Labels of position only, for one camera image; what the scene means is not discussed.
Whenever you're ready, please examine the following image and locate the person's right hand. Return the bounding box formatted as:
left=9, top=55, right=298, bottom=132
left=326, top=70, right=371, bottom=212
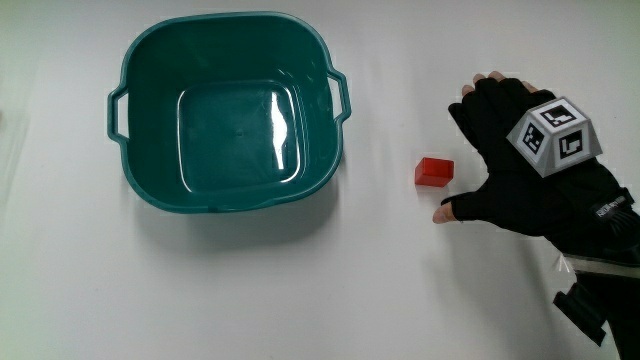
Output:
left=432, top=70, right=640, bottom=265

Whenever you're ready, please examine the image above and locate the red block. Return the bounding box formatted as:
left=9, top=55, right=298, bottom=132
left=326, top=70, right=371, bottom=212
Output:
left=414, top=156, right=456, bottom=189

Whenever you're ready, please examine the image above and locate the person's right forearm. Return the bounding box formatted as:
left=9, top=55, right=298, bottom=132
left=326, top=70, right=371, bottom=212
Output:
left=552, top=253, right=640, bottom=360

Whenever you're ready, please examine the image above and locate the green plastic basin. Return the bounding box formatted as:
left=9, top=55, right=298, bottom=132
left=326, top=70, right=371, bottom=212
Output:
left=106, top=10, right=353, bottom=215

